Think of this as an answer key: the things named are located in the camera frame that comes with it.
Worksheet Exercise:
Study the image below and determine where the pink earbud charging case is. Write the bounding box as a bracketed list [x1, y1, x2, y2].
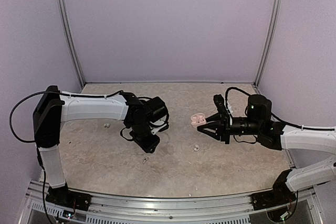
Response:
[191, 113, 206, 127]

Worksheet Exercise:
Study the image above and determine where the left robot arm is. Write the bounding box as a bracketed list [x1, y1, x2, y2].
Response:
[33, 86, 170, 206]

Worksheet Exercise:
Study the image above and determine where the right aluminium frame post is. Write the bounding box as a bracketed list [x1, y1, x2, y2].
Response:
[254, 0, 281, 89]

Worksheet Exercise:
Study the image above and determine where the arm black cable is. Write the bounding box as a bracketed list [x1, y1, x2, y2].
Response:
[225, 87, 336, 132]
[9, 90, 124, 143]

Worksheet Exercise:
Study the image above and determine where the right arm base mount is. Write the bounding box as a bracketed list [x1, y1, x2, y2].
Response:
[251, 169, 297, 210]

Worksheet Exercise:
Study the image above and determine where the left aluminium frame post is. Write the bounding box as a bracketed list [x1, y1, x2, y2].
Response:
[57, 0, 86, 88]

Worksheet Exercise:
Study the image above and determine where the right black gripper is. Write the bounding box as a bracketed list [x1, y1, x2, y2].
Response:
[198, 112, 263, 144]

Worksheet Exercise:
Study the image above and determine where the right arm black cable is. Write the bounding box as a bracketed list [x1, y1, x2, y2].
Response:
[225, 87, 336, 132]

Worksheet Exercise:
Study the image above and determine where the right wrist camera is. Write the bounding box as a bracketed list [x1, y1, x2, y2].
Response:
[213, 94, 233, 120]

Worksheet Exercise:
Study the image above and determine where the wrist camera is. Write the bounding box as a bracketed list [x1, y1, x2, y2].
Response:
[213, 94, 233, 120]
[150, 120, 169, 135]

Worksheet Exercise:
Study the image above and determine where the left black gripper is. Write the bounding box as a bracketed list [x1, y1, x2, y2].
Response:
[130, 121, 161, 154]

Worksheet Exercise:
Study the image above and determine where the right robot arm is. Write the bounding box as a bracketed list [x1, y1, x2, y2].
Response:
[197, 94, 335, 205]

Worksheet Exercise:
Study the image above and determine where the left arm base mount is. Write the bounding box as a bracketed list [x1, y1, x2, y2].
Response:
[46, 184, 92, 211]

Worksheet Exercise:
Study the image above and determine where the front aluminium rail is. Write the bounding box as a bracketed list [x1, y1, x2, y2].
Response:
[18, 179, 323, 224]

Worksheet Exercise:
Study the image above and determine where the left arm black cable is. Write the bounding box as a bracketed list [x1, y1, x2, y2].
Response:
[9, 90, 124, 143]

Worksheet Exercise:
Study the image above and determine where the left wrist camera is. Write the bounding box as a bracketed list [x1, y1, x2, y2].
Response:
[150, 120, 169, 135]

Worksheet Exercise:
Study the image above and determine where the aluminium frame post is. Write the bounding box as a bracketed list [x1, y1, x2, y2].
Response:
[57, 0, 86, 88]
[254, 0, 281, 89]

